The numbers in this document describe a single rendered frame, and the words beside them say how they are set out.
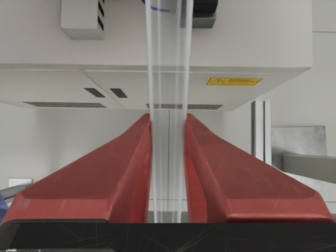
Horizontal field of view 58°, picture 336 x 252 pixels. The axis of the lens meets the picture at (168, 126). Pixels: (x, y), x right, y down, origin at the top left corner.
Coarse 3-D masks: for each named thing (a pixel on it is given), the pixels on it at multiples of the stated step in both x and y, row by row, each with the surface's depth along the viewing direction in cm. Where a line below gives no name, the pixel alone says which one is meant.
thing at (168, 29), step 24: (168, 0) 9; (192, 0) 9; (168, 24) 9; (168, 48) 10; (168, 72) 10; (168, 96) 11; (168, 120) 11; (168, 144) 12; (168, 168) 13; (168, 192) 14; (168, 216) 15
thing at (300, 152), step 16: (272, 128) 105; (288, 128) 105; (304, 128) 105; (320, 128) 105; (272, 144) 105; (288, 144) 105; (304, 144) 105; (320, 144) 105; (272, 160) 105; (288, 160) 99; (304, 160) 88; (320, 160) 79; (304, 176) 88; (320, 176) 79; (320, 192) 104
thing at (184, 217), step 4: (148, 212) 21; (152, 212) 21; (184, 212) 21; (148, 216) 21; (152, 216) 21; (184, 216) 21; (332, 216) 21; (148, 220) 20; (152, 220) 20; (184, 220) 20
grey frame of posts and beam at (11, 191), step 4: (4, 188) 97; (8, 188) 98; (12, 188) 97; (16, 188) 98; (20, 188) 101; (0, 192) 89; (4, 192) 91; (8, 192) 93; (12, 192) 96; (16, 192) 98; (4, 196) 91; (8, 196) 95; (12, 196) 96; (4, 200) 91; (8, 200) 93
